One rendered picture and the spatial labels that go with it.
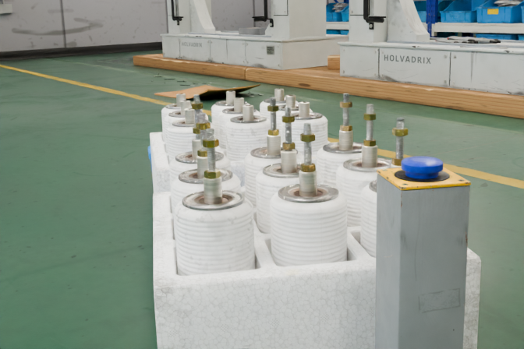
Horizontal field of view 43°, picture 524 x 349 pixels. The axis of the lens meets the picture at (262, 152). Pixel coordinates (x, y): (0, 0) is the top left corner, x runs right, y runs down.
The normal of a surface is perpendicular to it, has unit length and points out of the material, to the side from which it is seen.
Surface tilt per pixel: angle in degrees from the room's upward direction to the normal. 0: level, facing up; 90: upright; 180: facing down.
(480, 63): 90
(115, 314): 0
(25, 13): 90
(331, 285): 90
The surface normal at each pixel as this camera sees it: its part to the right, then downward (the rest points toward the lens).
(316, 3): 0.58, 0.17
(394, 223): -0.99, 0.06
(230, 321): 0.16, 0.22
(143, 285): -0.03, -0.97
